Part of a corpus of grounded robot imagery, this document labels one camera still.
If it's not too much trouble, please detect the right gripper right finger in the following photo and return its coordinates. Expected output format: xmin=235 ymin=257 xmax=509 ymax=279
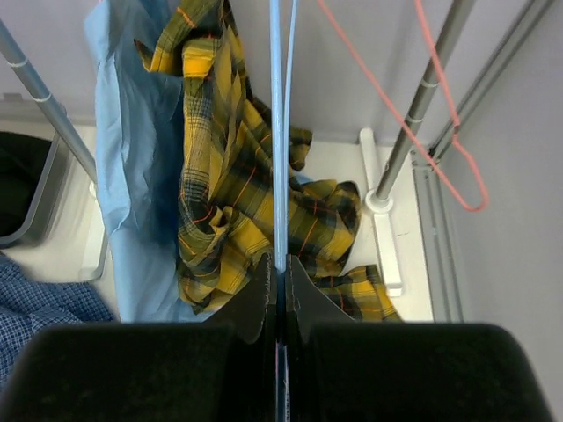
xmin=285 ymin=256 xmax=552 ymax=421

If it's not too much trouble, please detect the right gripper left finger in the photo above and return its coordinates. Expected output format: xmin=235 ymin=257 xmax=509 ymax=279
xmin=1 ymin=254 xmax=276 ymax=421

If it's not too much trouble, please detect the dark blue checked shirt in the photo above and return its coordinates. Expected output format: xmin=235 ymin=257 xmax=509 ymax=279
xmin=1 ymin=254 xmax=115 ymax=388

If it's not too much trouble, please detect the pink wire hanger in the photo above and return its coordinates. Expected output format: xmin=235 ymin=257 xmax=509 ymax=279
xmin=315 ymin=0 xmax=490 ymax=213

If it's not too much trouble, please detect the blue hanger for checked shirt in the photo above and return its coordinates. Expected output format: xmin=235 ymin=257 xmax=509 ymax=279
xmin=269 ymin=1 xmax=298 ymax=274

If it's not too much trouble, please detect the black shirt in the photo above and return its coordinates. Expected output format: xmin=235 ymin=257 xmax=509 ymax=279
xmin=1 ymin=131 xmax=51 ymax=236

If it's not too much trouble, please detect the yellow plaid shirt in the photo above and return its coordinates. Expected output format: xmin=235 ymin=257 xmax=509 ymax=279
xmin=137 ymin=1 xmax=399 ymax=322

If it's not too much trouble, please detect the light blue shirt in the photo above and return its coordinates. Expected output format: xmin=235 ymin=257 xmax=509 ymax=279
xmin=84 ymin=1 xmax=208 ymax=323

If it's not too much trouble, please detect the metal clothes rack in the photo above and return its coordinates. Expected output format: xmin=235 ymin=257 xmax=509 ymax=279
xmin=1 ymin=1 xmax=474 ymax=297

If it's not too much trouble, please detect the clear plastic storage bin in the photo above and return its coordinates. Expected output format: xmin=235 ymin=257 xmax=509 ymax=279
xmin=0 ymin=91 xmax=109 ymax=282

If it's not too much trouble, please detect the right aluminium frame post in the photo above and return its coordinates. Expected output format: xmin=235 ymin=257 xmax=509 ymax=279
xmin=413 ymin=1 xmax=562 ymax=331

